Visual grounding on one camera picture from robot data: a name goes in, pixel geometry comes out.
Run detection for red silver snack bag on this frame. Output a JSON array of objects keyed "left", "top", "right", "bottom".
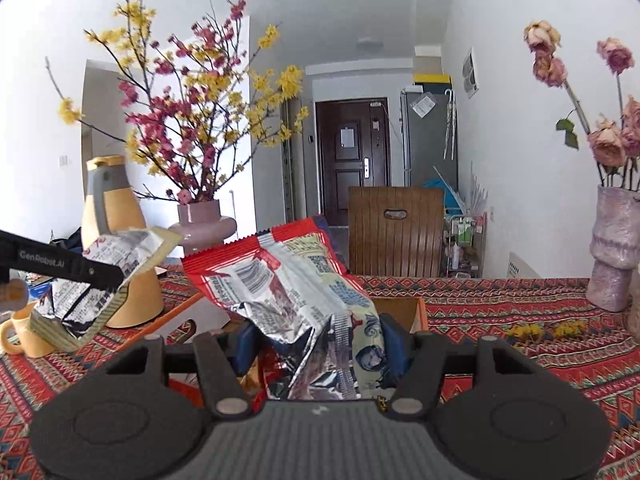
[{"left": 182, "top": 217, "right": 395, "bottom": 401}]

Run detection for pink glossy ring vase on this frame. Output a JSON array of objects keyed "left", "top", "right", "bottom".
[{"left": 170, "top": 200, "right": 236, "bottom": 256}]

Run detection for dark brown door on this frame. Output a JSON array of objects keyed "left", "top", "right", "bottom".
[{"left": 316, "top": 98, "right": 390, "bottom": 228}]

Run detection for patterned red tablecloth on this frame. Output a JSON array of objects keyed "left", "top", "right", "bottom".
[{"left": 1, "top": 275, "right": 639, "bottom": 479}]

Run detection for pink yellow blossom branches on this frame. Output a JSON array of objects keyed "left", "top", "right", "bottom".
[{"left": 44, "top": 0, "right": 312, "bottom": 206}]

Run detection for wire storage cart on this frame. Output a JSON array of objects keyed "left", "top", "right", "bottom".
[{"left": 444, "top": 214, "right": 487, "bottom": 278}]

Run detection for fallen yellow petals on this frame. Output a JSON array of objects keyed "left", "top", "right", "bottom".
[{"left": 506, "top": 320, "right": 588, "bottom": 344}]

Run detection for dried pink roses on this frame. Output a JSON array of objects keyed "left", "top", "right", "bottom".
[{"left": 522, "top": 19, "right": 640, "bottom": 191}]

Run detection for brown wooden chair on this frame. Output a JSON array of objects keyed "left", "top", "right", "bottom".
[{"left": 348, "top": 186, "right": 445, "bottom": 278}]

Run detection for yellow ceramic mug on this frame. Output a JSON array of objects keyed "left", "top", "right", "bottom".
[{"left": 1, "top": 301, "right": 54, "bottom": 359}]

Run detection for grey refrigerator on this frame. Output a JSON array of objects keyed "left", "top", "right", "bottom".
[{"left": 400, "top": 82, "right": 458, "bottom": 190}]

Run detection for yellow box on fridge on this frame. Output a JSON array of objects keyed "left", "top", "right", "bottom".
[{"left": 412, "top": 74, "right": 451, "bottom": 84}]

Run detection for red orange cardboard box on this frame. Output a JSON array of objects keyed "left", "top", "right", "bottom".
[{"left": 114, "top": 290, "right": 431, "bottom": 411}]

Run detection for yellow thermos jug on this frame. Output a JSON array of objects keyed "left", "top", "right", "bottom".
[{"left": 81, "top": 155, "right": 164, "bottom": 328}]

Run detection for silver yellow snack bag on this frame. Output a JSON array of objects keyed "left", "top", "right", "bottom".
[{"left": 28, "top": 228, "right": 182, "bottom": 351}]

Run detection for textured pink ceramic vase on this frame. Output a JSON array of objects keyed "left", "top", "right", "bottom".
[{"left": 586, "top": 186, "right": 640, "bottom": 312}]

